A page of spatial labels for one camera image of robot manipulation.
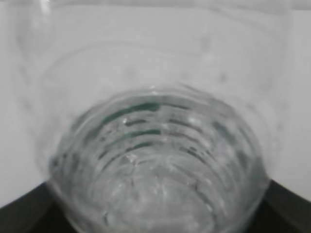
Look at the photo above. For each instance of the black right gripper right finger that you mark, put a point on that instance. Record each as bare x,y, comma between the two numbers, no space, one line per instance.
282,211

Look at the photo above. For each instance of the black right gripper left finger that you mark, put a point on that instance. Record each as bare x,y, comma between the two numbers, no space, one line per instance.
34,212

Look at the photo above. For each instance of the clear water bottle green label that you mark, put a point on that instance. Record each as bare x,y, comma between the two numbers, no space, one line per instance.
153,116

